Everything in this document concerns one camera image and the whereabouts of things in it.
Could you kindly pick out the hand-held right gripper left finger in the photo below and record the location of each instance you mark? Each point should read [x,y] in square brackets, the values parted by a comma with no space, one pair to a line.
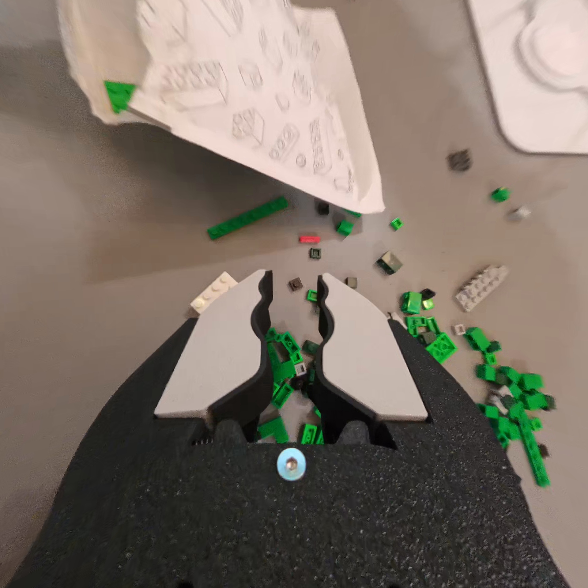
[220,353]

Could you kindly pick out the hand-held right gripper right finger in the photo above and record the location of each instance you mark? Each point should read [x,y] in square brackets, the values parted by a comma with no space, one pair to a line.
[367,358]

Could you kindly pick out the pile of green bricks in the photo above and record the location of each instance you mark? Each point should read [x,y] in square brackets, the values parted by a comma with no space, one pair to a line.
[442,347]

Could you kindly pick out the white rectangular brick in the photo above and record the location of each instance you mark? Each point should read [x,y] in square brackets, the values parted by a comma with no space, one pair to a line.
[213,290]

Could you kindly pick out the dark olive slope brick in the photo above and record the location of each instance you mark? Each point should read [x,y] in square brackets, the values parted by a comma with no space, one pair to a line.
[389,262]

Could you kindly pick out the small dark grey plate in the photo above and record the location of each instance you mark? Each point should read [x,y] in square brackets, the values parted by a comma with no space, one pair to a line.
[295,284]

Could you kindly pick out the small green slope brick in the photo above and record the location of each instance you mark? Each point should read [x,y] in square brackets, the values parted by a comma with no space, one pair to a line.
[344,228]

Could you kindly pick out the long grey brick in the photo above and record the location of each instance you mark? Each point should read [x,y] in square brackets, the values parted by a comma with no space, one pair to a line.
[481,288]

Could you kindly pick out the tiny green round-stud plate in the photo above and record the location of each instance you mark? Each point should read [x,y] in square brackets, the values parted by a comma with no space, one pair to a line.
[396,223]

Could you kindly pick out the long green plate brick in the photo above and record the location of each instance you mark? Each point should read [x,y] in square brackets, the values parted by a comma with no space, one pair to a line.
[247,218]

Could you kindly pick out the small black brick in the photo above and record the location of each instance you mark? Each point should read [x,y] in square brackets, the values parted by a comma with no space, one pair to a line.
[323,207]

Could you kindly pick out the small light grey brick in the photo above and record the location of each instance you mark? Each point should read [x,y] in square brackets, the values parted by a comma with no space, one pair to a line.
[519,213]

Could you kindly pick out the small green cube brick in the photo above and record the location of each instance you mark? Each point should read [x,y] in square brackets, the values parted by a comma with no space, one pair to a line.
[500,194]

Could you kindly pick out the dark grey studded plate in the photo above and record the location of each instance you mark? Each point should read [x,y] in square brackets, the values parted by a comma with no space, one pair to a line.
[459,160]

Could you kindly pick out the white printed paper bag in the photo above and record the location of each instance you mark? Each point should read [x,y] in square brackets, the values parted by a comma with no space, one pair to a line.
[257,92]

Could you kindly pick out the green triangular plate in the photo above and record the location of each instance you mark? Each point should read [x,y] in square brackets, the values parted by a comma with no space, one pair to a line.
[118,94]

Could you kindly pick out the white moulded plastic tray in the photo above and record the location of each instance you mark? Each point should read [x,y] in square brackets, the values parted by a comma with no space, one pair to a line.
[542,69]

